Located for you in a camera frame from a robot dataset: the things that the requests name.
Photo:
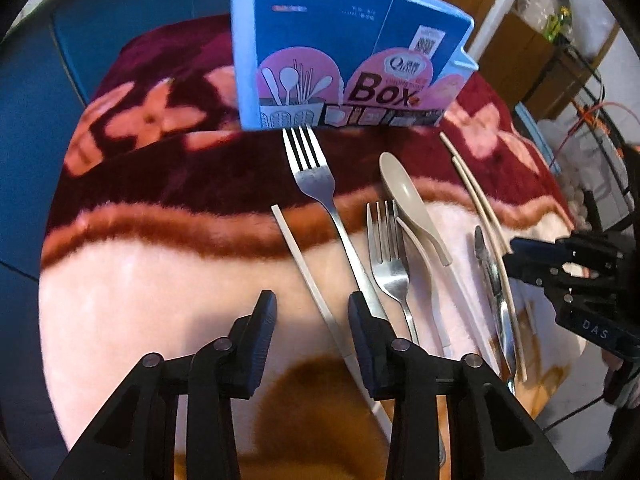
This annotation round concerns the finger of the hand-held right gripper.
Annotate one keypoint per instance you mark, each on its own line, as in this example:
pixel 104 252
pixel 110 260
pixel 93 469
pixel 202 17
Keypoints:
pixel 535 248
pixel 530 269

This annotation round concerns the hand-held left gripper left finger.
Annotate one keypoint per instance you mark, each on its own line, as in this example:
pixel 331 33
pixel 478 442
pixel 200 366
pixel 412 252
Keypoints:
pixel 265 330

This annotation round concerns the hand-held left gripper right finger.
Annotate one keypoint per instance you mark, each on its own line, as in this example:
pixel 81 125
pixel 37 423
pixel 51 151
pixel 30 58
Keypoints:
pixel 362 340

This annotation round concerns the steel table knife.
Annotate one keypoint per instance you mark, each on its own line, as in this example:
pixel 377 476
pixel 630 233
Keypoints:
pixel 502 320

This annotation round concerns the large steel fork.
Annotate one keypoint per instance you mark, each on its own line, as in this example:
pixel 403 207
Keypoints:
pixel 315 180

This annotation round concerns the blue utensil holder box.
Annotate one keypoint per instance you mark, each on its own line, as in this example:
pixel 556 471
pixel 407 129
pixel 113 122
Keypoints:
pixel 320 25

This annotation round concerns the pile of pale round produce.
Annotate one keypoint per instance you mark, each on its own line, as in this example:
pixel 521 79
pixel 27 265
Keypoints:
pixel 575 200

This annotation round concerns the small steel fork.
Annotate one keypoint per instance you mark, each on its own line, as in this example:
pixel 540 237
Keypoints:
pixel 392 270

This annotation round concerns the beige plastic spoon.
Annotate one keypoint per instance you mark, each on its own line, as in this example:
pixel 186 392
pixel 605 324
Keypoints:
pixel 400 180
pixel 425 260

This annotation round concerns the light blue plastic lid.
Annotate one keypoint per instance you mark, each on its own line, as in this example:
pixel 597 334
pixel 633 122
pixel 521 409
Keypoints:
pixel 532 130

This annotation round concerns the red floral blanket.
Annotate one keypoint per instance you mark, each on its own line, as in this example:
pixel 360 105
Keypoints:
pixel 150 260

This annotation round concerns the wooden shelf unit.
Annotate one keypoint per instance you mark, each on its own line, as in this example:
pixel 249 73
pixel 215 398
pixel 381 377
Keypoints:
pixel 515 50

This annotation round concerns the green bottle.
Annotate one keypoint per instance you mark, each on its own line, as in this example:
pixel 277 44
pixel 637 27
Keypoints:
pixel 557 22

